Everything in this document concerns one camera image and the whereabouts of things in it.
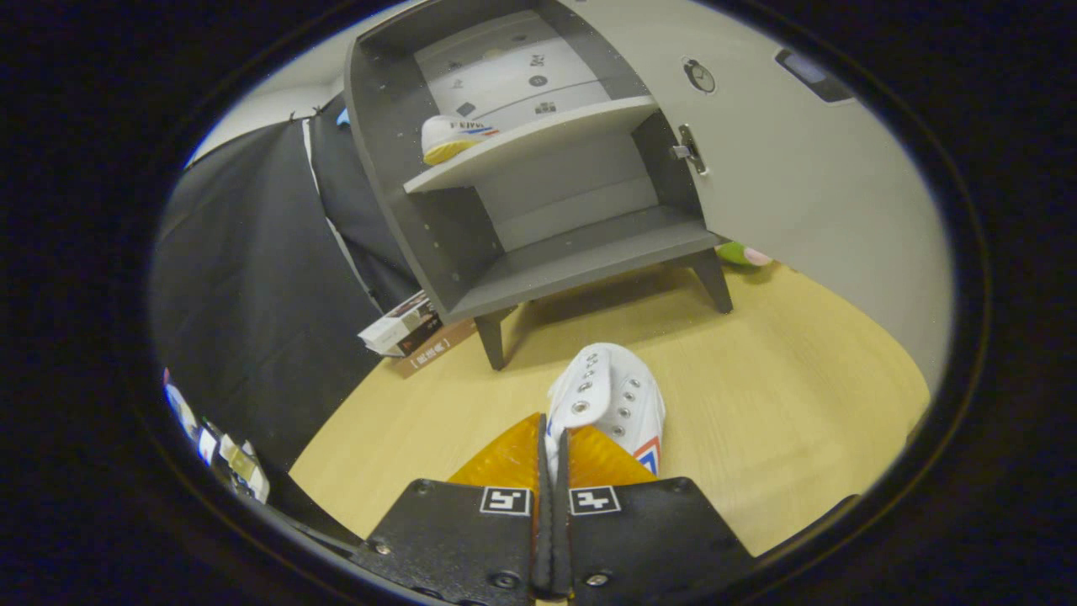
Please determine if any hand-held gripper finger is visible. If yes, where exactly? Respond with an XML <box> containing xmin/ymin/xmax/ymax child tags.
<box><xmin>349</xmin><ymin>412</ymin><xmax>556</xmax><ymax>606</ymax></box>
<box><xmin>551</xmin><ymin>425</ymin><xmax>758</xmax><ymax>600</ymax></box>

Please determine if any white shoe with red-blue stripes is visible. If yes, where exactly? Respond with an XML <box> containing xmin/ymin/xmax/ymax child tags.
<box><xmin>545</xmin><ymin>343</ymin><xmax>667</xmax><ymax>481</ymax></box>

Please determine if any white shoe with yellow sole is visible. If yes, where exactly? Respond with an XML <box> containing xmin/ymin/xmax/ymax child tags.
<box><xmin>421</xmin><ymin>115</ymin><xmax>500</xmax><ymax>166</ymax></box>

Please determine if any metal door hinge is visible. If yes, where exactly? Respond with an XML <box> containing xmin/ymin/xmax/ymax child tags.
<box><xmin>671</xmin><ymin>125</ymin><xmax>708</xmax><ymax>176</ymax></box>

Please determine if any brown book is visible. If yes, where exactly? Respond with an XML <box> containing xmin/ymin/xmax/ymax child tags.
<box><xmin>391</xmin><ymin>318</ymin><xmax>478</xmax><ymax>380</ymax></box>

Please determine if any white and dark box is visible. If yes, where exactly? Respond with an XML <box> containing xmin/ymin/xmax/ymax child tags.
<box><xmin>358</xmin><ymin>290</ymin><xmax>443</xmax><ymax>357</ymax></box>

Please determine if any white side table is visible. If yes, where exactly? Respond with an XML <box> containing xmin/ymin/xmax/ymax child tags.
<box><xmin>198</xmin><ymin>421</ymin><xmax>272</xmax><ymax>506</ymax></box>

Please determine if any pink and green plush toy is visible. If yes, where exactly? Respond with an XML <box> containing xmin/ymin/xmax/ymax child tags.
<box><xmin>715</xmin><ymin>242</ymin><xmax>773</xmax><ymax>268</ymax></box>

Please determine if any black backdrop cloth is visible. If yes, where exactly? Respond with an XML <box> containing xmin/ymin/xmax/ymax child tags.
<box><xmin>151</xmin><ymin>93</ymin><xmax>422</xmax><ymax>472</ymax></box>

